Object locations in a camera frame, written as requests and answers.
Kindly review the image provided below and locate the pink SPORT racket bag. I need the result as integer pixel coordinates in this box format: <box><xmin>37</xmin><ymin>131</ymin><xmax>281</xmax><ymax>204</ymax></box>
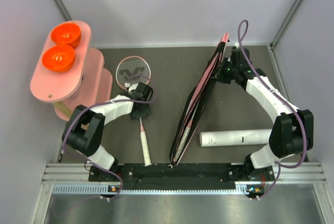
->
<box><xmin>169</xmin><ymin>32</ymin><xmax>229</xmax><ymax>166</ymax></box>

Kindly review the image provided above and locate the white shuttlecock tube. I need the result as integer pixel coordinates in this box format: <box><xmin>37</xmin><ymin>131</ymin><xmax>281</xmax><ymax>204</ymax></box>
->
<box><xmin>200</xmin><ymin>129</ymin><xmax>271</xmax><ymax>147</ymax></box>

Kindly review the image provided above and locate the upper orange plastic bowl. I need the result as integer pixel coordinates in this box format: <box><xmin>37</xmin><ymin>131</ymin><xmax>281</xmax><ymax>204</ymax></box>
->
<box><xmin>51</xmin><ymin>22</ymin><xmax>81</xmax><ymax>48</ymax></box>

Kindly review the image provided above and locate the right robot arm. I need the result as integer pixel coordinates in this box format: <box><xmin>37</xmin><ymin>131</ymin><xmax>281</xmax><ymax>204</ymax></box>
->
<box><xmin>217</xmin><ymin>47</ymin><xmax>314</xmax><ymax>180</ymax></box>

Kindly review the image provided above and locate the pink three-tier wooden shelf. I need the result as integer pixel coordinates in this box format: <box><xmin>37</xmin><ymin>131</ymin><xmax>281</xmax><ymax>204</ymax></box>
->
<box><xmin>30</xmin><ymin>20</ymin><xmax>113</xmax><ymax>121</ymax></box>

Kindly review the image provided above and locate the lower orange plastic bowl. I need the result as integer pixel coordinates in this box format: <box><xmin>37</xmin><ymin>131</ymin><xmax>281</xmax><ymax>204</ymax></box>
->
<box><xmin>42</xmin><ymin>44</ymin><xmax>76</xmax><ymax>73</ymax></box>

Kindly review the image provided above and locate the grey slotted cable duct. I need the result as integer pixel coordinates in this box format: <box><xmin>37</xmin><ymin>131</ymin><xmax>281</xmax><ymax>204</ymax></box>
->
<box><xmin>52</xmin><ymin>184</ymin><xmax>261</xmax><ymax>195</ymax></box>

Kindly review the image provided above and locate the pink badminton racket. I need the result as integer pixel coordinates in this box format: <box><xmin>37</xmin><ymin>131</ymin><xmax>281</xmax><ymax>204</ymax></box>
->
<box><xmin>116</xmin><ymin>56</ymin><xmax>152</xmax><ymax>167</ymax></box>
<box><xmin>173</xmin><ymin>106</ymin><xmax>198</xmax><ymax>162</ymax></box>

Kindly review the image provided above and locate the orange plastic bowl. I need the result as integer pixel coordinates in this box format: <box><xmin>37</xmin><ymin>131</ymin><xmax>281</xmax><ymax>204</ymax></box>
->
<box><xmin>51</xmin><ymin>22</ymin><xmax>81</xmax><ymax>48</ymax></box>
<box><xmin>42</xmin><ymin>44</ymin><xmax>76</xmax><ymax>73</ymax></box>

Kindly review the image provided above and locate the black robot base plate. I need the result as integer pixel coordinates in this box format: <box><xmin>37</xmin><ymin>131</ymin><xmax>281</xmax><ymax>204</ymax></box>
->
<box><xmin>88</xmin><ymin>163</ymin><xmax>275</xmax><ymax>190</ymax></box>

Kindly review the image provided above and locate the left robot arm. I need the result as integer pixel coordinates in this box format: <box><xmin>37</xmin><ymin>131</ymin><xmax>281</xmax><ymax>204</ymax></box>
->
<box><xmin>62</xmin><ymin>82</ymin><xmax>153</xmax><ymax>181</ymax></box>

